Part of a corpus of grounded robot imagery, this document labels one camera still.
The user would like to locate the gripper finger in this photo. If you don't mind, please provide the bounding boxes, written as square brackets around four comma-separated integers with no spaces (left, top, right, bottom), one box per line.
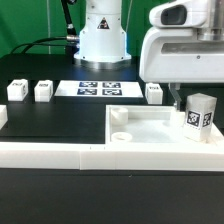
[168,83,181,110]

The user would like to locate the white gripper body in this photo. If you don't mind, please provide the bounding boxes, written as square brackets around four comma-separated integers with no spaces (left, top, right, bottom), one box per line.
[139,27,224,83]

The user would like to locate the white sheet with markers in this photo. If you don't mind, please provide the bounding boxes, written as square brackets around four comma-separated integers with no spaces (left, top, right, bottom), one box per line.
[55,80,143,98]

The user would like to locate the black cable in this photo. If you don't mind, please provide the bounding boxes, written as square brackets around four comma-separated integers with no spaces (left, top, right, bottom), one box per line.
[9,0,81,55]

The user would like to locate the white U-shaped obstacle fence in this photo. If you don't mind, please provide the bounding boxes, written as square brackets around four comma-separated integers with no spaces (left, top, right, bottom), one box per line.
[0,104,224,172]

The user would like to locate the white square table top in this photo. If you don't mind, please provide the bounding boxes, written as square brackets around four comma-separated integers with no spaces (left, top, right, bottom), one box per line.
[104,105,214,145]

